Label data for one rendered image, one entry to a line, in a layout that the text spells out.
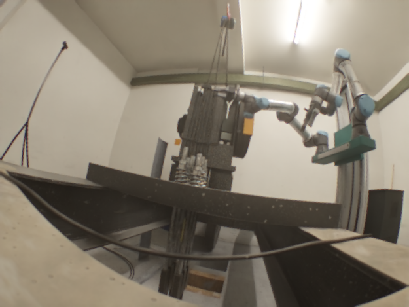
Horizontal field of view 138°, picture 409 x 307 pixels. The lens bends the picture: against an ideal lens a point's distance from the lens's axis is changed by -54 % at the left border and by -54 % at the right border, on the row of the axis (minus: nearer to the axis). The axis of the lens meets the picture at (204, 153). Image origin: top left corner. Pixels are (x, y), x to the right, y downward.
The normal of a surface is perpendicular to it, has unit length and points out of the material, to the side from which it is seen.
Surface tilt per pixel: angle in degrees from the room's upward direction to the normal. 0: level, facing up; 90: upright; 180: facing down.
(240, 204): 90
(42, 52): 90
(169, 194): 90
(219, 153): 90
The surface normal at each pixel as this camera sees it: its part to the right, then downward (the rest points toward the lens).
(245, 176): -0.21, -0.23
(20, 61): 0.96, 0.12
